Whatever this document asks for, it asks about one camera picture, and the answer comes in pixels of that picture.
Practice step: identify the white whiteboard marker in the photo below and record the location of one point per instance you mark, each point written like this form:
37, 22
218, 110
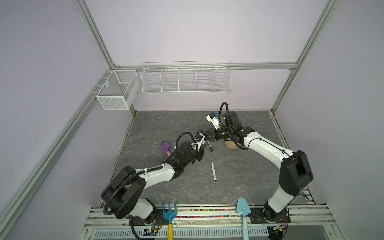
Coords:
214, 172

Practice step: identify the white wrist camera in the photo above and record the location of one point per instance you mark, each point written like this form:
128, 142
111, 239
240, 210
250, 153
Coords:
199, 141
213, 119

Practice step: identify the white mesh box basket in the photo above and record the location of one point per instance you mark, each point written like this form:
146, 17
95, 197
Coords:
118, 91

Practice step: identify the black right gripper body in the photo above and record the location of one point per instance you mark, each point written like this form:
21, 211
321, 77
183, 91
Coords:
223, 133

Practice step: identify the white perforated cable duct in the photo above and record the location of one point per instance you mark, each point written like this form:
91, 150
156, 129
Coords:
180, 233

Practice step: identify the blue garden fork yellow handle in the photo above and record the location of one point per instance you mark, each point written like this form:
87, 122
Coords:
169, 216

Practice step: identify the white wire shelf basket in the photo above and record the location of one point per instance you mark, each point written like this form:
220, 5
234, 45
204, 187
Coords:
186, 77

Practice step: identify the aluminium front rail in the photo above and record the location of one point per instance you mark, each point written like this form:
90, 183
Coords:
225, 216

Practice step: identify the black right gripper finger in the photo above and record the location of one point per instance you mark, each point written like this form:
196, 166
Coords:
209, 137
210, 131

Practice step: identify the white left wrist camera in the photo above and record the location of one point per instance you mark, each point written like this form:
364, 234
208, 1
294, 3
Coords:
199, 141

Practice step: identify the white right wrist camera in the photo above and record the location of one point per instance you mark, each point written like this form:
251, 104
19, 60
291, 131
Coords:
213, 119

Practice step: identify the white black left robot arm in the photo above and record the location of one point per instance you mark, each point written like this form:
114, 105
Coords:
123, 195

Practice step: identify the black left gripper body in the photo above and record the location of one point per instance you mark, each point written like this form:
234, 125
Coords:
193, 154

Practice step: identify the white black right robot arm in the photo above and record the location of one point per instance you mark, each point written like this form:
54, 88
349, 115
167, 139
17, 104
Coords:
295, 170

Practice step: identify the potted green plant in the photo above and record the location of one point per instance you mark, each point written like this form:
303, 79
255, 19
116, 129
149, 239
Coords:
231, 145

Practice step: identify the light blue garden trowel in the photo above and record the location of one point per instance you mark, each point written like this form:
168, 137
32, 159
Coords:
244, 210

